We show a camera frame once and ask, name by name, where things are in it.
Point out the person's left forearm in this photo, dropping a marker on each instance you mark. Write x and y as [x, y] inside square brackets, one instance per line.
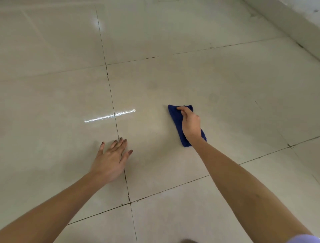
[50, 212]

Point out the person's right forearm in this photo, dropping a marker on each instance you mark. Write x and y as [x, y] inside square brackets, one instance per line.
[245, 190]

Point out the person's left hand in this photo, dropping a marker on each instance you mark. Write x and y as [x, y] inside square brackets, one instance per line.
[110, 162]

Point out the purple shirt sleeve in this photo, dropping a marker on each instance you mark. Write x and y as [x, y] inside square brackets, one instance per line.
[305, 239]

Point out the blue cloth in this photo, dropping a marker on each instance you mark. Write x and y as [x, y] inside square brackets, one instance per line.
[176, 120]

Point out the person's right hand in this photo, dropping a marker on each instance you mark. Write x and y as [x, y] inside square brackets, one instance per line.
[191, 125]

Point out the beige tiled floor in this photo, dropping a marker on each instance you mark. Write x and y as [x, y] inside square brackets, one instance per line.
[200, 75]

